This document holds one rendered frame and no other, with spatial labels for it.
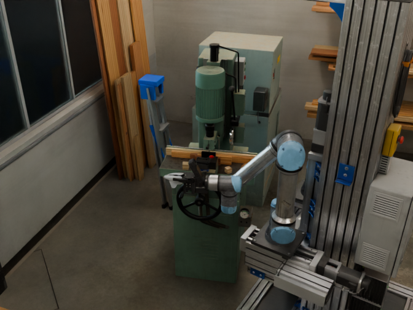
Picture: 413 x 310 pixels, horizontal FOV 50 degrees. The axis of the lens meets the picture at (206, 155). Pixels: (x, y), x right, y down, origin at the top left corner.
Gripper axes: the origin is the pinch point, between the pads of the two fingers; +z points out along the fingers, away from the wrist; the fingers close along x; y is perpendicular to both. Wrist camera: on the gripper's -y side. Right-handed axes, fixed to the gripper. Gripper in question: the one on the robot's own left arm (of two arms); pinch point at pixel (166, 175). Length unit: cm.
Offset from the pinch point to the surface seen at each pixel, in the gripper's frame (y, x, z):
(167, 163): 24, 71, 14
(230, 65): -37, 89, -23
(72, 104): 14, 167, 116
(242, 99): -15, 91, -31
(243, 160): 21, 77, -34
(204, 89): -27, 65, -10
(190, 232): 73, 71, -1
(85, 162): 70, 171, 111
